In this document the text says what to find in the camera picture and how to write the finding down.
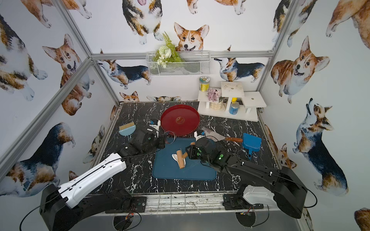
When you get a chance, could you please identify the white dough piece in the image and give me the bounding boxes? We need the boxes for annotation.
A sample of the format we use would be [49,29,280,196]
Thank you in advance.
[172,154,186,169]

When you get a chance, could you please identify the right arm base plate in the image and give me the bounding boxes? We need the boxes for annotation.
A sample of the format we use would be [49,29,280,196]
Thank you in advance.
[222,194,264,210]

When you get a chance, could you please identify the artificial green white flowers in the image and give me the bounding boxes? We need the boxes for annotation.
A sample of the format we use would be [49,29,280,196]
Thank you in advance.
[153,32,183,68]

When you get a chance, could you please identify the metal dough scraper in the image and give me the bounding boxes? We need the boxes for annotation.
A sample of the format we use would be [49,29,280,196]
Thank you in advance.
[202,127,243,143]

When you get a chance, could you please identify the yellow sunflower seed can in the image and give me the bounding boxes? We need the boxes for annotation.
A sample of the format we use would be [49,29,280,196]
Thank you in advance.
[199,76,210,92]

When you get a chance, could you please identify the red round tray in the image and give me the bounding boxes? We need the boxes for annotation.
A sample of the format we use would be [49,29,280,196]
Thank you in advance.
[160,105,200,136]

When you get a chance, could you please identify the light blue hand brush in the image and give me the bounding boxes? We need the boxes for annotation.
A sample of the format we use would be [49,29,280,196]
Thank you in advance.
[119,122,136,136]

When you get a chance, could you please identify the wooden double roller pin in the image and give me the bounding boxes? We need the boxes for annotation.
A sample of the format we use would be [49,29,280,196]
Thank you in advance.
[172,142,195,169]

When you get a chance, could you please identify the white tiered shelf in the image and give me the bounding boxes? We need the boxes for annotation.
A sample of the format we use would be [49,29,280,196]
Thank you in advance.
[198,81,267,122]

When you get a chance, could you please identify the round metal cutter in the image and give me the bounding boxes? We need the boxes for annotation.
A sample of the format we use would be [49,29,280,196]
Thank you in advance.
[163,131,176,144]

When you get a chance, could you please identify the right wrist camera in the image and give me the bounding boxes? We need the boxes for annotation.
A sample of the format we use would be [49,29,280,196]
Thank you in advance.
[194,131,206,141]

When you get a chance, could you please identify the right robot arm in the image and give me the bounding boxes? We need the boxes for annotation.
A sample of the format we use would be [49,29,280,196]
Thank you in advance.
[186,137,308,219]

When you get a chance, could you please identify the teal plastic tray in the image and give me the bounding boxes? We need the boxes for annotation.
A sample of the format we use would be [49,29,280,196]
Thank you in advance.
[152,138,217,181]

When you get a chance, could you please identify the pink flower decoration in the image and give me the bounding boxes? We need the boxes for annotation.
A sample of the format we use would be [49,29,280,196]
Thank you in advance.
[207,88,222,103]

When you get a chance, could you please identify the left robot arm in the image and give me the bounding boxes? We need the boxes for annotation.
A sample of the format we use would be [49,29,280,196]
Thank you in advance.
[40,126,167,231]

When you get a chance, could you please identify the white wire wall basket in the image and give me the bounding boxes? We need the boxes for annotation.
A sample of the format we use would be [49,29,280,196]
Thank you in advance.
[145,51,211,76]

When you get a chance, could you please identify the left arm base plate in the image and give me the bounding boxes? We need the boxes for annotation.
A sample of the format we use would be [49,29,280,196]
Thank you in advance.
[105,196,147,214]

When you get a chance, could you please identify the blue can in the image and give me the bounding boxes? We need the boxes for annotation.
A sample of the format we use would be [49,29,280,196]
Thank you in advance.
[229,102,240,115]

